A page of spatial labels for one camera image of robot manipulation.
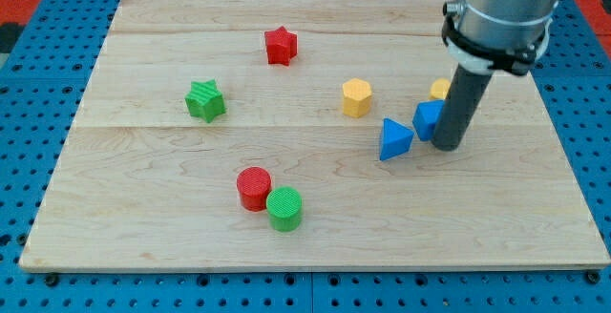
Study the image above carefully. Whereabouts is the blue triangle block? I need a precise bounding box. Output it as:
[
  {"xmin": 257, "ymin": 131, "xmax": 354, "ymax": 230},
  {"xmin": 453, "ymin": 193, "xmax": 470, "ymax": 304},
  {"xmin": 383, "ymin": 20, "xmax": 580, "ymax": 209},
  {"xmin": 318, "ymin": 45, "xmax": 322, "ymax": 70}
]
[{"xmin": 379, "ymin": 117, "xmax": 414, "ymax": 161}]

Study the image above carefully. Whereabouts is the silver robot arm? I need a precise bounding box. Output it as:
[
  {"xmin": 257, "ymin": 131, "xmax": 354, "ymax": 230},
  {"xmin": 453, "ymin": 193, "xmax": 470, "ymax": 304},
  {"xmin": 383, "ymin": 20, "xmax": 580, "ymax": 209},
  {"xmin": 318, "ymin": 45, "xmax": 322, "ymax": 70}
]
[{"xmin": 442, "ymin": 0, "xmax": 558, "ymax": 75}]

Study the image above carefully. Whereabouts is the red cylinder block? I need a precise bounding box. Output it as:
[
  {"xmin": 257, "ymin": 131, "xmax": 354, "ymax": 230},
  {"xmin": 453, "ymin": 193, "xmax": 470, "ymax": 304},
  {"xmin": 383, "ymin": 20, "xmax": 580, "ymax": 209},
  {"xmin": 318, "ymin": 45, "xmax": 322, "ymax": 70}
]
[{"xmin": 236, "ymin": 167, "xmax": 272, "ymax": 212}]

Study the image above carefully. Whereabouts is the green cylinder block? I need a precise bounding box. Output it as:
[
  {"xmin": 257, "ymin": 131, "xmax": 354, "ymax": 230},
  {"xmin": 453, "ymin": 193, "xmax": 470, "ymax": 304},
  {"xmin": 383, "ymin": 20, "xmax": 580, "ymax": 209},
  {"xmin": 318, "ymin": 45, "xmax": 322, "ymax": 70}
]
[{"xmin": 266, "ymin": 186, "xmax": 303, "ymax": 232}]

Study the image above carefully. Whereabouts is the yellow hexagon block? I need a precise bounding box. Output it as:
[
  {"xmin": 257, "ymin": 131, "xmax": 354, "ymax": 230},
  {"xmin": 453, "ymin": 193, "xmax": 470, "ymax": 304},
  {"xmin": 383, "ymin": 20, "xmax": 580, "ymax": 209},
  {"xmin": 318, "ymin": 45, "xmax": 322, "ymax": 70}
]
[{"xmin": 342, "ymin": 78, "xmax": 372, "ymax": 118}]

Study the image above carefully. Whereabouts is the wooden board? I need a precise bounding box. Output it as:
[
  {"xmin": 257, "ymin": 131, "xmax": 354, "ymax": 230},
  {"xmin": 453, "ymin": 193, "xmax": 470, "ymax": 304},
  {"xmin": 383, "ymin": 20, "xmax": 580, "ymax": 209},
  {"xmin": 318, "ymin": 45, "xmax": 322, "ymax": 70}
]
[{"xmin": 19, "ymin": 0, "xmax": 610, "ymax": 273}]

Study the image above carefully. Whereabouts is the red star block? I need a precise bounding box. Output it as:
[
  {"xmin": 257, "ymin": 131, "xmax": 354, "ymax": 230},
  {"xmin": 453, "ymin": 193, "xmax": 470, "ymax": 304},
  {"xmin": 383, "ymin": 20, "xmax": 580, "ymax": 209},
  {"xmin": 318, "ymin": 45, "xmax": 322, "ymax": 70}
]
[{"xmin": 263, "ymin": 26, "xmax": 298, "ymax": 66}]

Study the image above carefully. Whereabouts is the green star block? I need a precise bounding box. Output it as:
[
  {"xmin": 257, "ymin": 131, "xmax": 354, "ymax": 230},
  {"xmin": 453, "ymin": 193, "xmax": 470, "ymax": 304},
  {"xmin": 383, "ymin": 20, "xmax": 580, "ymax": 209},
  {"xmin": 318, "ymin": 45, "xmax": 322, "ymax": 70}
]
[{"xmin": 185, "ymin": 79, "xmax": 226, "ymax": 123}]

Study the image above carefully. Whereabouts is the blue cube block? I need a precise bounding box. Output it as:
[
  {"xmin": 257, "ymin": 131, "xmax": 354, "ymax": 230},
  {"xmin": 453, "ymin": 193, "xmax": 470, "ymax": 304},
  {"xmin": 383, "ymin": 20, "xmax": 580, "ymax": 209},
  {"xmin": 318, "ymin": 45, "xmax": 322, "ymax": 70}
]
[{"xmin": 412, "ymin": 99, "xmax": 444, "ymax": 141}]

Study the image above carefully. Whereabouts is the yellow block behind rod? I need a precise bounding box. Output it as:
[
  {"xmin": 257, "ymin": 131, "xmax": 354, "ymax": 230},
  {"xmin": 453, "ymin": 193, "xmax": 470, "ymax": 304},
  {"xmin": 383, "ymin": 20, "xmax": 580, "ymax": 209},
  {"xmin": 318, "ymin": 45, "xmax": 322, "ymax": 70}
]
[{"xmin": 429, "ymin": 78, "xmax": 452, "ymax": 100}]

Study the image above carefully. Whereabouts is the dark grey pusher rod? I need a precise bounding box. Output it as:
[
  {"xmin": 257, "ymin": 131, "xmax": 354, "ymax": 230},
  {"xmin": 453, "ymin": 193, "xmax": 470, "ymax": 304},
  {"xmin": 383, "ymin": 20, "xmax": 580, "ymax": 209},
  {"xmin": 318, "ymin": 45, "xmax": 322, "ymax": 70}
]
[{"xmin": 431, "ymin": 65, "xmax": 492, "ymax": 152}]

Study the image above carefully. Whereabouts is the black cable clamp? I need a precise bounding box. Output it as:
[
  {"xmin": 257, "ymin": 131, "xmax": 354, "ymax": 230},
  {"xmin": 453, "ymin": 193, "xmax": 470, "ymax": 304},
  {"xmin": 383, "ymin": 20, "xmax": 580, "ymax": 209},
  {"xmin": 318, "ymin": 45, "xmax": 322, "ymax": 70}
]
[{"xmin": 441, "ymin": 0, "xmax": 552, "ymax": 76}]

